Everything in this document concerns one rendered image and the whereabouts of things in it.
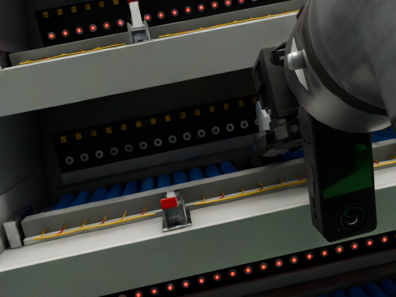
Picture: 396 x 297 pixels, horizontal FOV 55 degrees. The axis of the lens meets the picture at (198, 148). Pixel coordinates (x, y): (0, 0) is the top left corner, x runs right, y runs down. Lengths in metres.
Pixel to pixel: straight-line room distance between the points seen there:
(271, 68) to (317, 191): 0.11
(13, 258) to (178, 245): 0.16
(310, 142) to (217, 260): 0.15
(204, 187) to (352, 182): 0.16
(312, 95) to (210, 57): 0.19
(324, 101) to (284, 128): 0.10
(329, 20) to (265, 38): 0.23
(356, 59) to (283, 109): 0.15
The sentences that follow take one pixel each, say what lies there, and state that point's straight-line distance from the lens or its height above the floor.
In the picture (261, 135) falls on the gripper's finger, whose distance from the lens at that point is 0.35.
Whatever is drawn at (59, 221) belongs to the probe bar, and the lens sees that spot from 0.42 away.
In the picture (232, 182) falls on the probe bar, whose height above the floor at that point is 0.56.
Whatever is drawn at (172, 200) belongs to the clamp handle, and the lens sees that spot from 0.30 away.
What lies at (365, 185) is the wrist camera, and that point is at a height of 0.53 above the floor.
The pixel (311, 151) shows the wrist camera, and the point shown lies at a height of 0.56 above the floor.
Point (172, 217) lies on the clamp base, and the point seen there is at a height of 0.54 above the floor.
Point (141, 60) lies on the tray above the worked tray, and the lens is 0.40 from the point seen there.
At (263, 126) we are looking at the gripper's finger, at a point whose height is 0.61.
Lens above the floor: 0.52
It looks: 12 degrees up
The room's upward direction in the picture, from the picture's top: 12 degrees counter-clockwise
